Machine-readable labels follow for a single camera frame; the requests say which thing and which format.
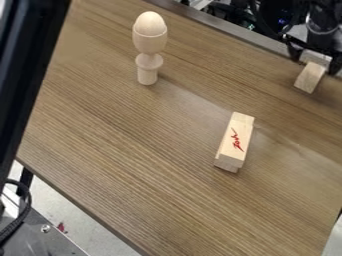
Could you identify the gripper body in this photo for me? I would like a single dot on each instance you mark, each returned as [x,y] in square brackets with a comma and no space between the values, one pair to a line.
[317,42]

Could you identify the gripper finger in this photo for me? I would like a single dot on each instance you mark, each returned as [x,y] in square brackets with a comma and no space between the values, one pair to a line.
[335,65]
[292,52]

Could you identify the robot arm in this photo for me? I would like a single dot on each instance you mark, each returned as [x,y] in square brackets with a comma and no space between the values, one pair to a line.
[324,15]

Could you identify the wooden stemmed cup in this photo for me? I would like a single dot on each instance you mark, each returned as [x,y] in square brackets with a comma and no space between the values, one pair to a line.
[148,50]

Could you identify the wooden egg-shaped ball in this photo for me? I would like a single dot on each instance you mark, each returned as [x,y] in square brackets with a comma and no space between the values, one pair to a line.
[150,22]

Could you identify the plain wooden block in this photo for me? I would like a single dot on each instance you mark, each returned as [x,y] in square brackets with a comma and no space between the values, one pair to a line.
[310,77]

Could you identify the wooden block with red mark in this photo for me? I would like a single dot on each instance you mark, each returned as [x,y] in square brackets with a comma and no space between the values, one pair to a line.
[235,143]

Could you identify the black metal post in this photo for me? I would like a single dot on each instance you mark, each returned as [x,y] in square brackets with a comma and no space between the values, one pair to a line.
[22,76]

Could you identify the grey metal base plate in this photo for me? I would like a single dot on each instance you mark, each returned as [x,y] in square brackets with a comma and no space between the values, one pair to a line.
[31,238]

